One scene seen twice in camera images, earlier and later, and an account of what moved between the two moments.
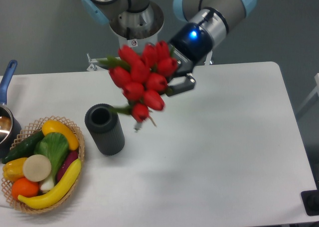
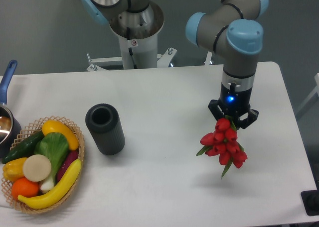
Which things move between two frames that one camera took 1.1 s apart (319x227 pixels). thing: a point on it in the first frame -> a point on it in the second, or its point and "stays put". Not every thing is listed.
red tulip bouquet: (142, 78) -> (223, 142)
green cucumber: (24, 149) stays put
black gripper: (190, 44) -> (234, 102)
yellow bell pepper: (13, 169) stays put
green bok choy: (56, 149) stays put
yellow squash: (55, 126) stays put
